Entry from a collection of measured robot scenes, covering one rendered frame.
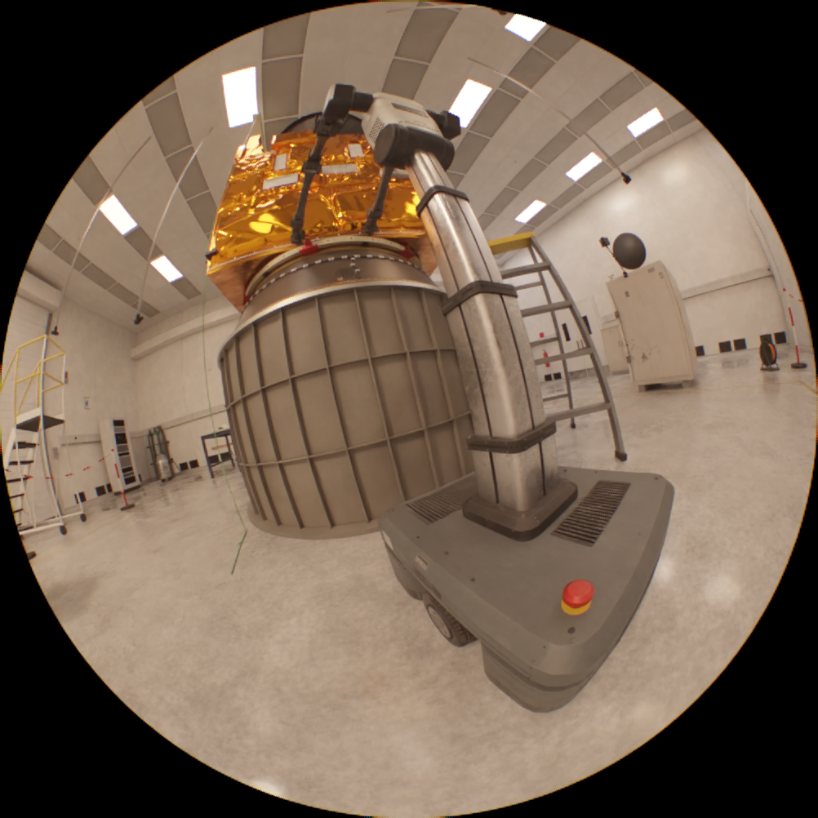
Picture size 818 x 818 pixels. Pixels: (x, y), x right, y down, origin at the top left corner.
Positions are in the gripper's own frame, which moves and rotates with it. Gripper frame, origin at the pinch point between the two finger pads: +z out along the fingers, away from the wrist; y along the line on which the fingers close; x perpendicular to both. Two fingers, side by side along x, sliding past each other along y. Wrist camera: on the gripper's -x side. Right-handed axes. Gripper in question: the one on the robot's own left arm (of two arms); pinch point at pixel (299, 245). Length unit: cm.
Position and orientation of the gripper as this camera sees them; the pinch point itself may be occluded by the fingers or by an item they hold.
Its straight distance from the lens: 186.7
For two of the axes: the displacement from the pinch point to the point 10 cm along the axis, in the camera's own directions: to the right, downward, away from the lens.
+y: -9.4, 2.3, -2.7
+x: 2.3, 9.7, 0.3
